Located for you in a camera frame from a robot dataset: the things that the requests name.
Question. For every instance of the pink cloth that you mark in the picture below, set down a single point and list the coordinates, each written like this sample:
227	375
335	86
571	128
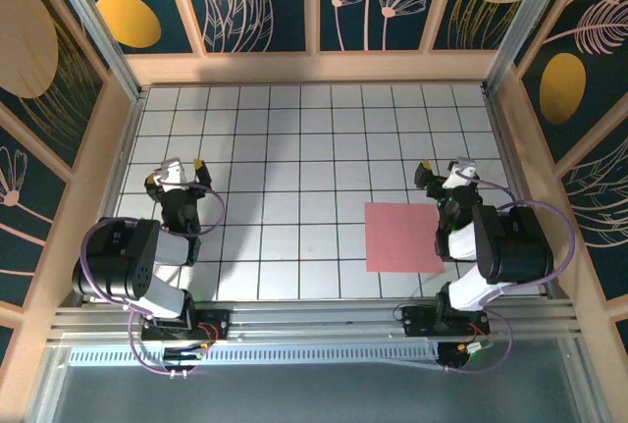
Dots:
397	236

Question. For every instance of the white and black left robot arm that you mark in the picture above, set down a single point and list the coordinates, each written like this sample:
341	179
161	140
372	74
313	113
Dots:
118	256

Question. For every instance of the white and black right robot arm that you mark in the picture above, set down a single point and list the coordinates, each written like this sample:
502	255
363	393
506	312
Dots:
515	246

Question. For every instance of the black controller board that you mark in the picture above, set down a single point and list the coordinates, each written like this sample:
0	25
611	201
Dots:
456	359
184	355

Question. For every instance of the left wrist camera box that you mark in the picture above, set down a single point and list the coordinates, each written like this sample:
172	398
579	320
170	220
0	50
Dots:
172	168

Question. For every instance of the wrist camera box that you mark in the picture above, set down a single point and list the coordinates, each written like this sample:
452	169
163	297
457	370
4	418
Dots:
461	173
172	168

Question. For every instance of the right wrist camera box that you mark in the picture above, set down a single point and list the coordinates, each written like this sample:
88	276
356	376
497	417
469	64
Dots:
461	173

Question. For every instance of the aluminium side rail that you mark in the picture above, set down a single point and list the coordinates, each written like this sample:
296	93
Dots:
112	197
507	148

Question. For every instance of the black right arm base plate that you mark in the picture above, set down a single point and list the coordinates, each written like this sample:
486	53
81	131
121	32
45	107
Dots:
417	322

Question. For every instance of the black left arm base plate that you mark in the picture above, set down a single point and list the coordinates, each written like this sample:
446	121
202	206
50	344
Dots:
216	325

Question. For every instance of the aluminium corner post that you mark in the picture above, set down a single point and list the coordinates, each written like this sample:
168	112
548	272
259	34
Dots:
529	25
100	33

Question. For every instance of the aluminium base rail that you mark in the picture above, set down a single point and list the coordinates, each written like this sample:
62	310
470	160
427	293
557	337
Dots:
319	322

